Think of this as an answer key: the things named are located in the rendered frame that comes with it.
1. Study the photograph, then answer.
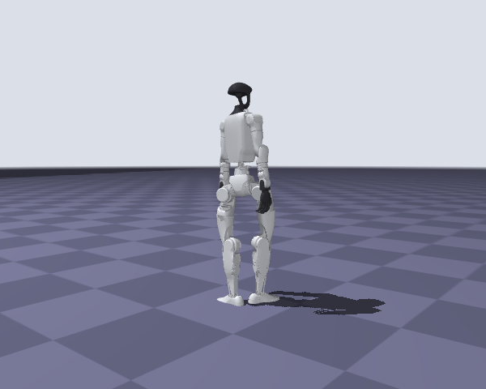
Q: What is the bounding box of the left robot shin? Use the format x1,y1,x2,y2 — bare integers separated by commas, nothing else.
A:
222,239,241,298

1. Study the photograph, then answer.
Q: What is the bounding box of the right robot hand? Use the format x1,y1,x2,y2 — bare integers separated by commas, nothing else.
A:
256,180,272,214

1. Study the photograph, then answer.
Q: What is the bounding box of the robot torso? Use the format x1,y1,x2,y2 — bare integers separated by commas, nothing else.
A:
224,110,255,197

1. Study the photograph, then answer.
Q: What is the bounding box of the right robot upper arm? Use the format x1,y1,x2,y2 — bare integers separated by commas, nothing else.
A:
245,113,269,157

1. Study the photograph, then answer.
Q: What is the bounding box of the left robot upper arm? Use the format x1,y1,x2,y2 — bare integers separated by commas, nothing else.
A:
220,120,228,160

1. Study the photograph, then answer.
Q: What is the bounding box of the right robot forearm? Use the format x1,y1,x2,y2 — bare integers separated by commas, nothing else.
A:
256,145,271,188

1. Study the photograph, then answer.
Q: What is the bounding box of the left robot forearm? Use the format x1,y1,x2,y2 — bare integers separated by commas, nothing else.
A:
220,154,230,186

